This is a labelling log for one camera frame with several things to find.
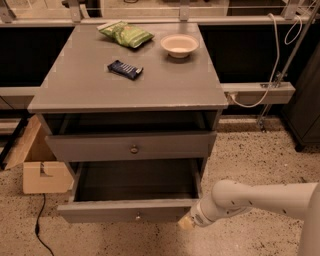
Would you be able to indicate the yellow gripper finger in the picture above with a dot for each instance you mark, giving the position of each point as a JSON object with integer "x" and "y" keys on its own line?
{"x": 186, "y": 223}

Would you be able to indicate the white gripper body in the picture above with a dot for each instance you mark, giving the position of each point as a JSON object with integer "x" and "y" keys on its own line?
{"x": 198, "y": 215}

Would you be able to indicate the grey drawer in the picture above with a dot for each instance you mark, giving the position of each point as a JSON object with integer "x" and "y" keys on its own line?
{"x": 127, "y": 191}
{"x": 131, "y": 146}

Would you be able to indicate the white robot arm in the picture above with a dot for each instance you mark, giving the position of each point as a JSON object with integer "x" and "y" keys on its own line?
{"x": 229, "y": 198}

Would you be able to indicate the grey wooden drawer cabinet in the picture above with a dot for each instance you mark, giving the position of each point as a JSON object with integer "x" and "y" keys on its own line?
{"x": 79, "y": 96}

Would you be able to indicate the metal diagonal rod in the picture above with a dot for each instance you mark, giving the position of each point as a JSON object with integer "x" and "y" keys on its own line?
{"x": 314, "y": 6}

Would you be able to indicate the dark grey side cabinet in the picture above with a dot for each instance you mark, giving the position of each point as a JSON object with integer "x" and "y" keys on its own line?
{"x": 302, "y": 113}

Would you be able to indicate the cardboard box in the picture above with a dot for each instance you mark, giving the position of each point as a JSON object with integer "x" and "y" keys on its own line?
{"x": 41, "y": 172}

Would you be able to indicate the dark blue snack packet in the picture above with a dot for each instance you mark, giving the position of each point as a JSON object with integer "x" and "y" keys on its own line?
{"x": 124, "y": 69}

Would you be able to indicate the white bowl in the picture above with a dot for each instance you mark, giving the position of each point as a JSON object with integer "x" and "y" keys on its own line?
{"x": 179, "y": 45}

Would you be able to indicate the green chip bag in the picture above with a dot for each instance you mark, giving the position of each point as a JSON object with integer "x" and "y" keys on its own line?
{"x": 125, "y": 34}

